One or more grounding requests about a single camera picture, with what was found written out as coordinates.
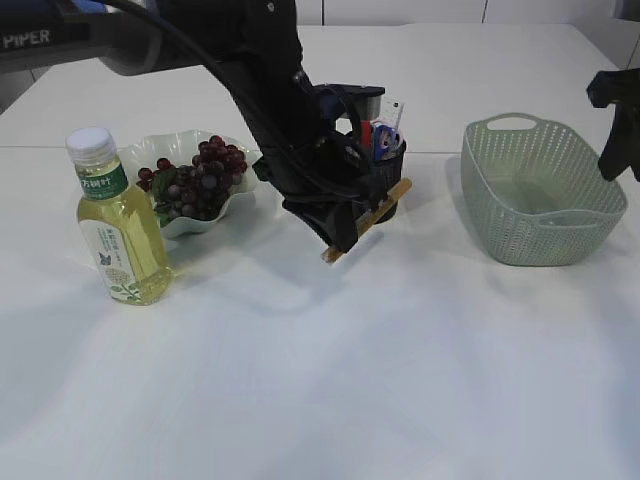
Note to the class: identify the purple artificial grape bunch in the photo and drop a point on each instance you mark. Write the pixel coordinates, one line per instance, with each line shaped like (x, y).
(196, 189)

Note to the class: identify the green wavy glass plate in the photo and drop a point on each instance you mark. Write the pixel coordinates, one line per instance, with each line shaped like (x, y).
(179, 147)

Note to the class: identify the gold glitter marker pen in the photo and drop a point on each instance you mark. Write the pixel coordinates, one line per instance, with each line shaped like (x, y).
(370, 218)

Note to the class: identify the black mesh pen holder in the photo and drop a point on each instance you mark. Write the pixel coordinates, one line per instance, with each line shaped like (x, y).
(391, 172)

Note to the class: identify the clear plastic ruler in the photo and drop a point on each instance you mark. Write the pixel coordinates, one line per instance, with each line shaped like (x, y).
(391, 111)

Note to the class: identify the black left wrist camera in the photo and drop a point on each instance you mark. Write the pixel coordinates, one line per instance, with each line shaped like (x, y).
(365, 99)

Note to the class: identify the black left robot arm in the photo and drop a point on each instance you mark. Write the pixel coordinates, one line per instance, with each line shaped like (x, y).
(309, 135)

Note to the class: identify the yellow tea bottle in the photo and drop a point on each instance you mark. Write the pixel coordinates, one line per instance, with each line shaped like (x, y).
(117, 221)

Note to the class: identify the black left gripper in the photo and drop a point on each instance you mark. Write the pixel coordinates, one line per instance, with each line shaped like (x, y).
(329, 167)

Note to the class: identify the red glitter marker pen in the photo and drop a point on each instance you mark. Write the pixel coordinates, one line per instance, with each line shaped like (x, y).
(366, 135)

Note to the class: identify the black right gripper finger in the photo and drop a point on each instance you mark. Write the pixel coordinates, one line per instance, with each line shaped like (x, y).
(621, 151)

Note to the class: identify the blue capped scissors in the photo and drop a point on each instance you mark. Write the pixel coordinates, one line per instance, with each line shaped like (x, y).
(386, 141)

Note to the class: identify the green woven plastic basket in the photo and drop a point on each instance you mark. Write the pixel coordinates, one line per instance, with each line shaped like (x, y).
(535, 195)

